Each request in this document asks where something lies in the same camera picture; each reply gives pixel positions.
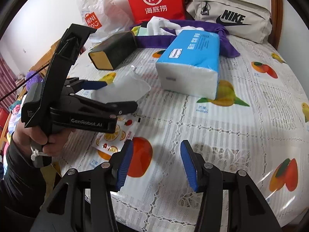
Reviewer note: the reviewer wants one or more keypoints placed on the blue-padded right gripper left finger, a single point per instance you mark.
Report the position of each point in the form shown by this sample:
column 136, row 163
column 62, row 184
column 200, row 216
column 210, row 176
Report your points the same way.
column 120, row 162

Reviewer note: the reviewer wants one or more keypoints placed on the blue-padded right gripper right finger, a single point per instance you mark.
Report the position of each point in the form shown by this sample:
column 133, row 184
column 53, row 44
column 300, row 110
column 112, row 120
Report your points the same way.
column 193, row 167

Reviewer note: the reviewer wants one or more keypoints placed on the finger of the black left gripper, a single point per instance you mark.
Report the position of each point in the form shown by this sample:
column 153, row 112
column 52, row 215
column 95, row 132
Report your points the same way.
column 88, row 106
column 74, row 85

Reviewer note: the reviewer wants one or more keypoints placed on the white fruit print sachet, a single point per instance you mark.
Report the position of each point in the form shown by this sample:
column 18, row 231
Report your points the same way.
column 108, row 144

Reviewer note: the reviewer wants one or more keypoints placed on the clear plastic bag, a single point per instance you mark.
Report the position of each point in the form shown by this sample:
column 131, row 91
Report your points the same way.
column 130, row 87

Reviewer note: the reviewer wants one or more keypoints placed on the green fruit snack packet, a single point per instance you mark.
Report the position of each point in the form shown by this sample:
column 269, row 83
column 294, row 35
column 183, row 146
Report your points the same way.
column 141, row 31

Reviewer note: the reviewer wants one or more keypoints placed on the white paper towel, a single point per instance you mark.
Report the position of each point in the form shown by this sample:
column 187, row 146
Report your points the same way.
column 158, row 26

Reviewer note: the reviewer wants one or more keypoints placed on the dark sleeve forearm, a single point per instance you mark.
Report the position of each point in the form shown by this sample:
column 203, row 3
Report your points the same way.
column 23, row 191

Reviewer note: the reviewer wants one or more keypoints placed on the person's left hand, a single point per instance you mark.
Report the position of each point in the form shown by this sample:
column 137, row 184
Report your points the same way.
column 52, row 145

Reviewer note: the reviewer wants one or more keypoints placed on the purple plush toy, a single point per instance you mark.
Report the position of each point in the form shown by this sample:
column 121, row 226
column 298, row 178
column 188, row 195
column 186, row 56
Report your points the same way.
column 31, row 78

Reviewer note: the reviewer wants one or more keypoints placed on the black and gold box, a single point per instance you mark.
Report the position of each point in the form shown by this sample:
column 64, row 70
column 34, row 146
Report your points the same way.
column 109, row 54

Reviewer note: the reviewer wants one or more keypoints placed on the purple towel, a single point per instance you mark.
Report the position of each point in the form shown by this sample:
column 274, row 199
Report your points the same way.
column 213, row 38

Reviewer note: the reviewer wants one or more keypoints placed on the fruit print tablecloth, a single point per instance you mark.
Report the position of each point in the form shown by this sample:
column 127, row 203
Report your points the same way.
column 262, row 131

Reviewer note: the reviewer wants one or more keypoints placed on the white Miniso plastic bag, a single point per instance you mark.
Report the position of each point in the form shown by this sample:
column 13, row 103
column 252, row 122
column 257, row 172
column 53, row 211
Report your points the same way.
column 104, row 16

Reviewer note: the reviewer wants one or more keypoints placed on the blue white tissue pack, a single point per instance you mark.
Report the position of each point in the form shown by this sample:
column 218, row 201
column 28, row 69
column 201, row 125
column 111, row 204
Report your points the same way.
column 194, row 74

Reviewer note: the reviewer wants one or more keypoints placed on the brown wooden headboard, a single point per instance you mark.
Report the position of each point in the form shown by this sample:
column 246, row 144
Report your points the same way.
column 276, row 18

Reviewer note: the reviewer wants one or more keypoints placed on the beige Nike waist bag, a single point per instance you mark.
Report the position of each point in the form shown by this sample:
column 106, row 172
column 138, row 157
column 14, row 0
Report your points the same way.
column 241, row 18

